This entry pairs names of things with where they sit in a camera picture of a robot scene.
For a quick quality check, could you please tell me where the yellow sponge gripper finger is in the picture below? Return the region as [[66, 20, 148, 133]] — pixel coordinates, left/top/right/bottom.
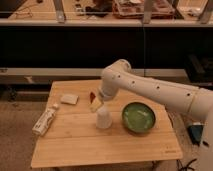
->
[[90, 98, 103, 112]]

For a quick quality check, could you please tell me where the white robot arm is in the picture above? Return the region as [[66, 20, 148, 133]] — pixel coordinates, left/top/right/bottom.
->
[[90, 59, 213, 171]]

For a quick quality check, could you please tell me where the red sausage-shaped object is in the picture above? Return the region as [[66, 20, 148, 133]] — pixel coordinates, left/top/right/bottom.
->
[[90, 92, 96, 103]]

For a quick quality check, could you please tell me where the wooden table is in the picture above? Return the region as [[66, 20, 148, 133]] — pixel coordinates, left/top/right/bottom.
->
[[31, 80, 183, 168]]

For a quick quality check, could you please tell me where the green bowl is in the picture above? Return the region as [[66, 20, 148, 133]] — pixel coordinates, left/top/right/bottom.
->
[[122, 102, 156, 134]]

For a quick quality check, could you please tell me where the long workbench shelf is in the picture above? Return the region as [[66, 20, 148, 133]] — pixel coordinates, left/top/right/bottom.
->
[[0, 0, 213, 27]]

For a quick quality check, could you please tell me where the black cable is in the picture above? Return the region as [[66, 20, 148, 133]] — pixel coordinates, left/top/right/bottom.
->
[[175, 157, 199, 171]]

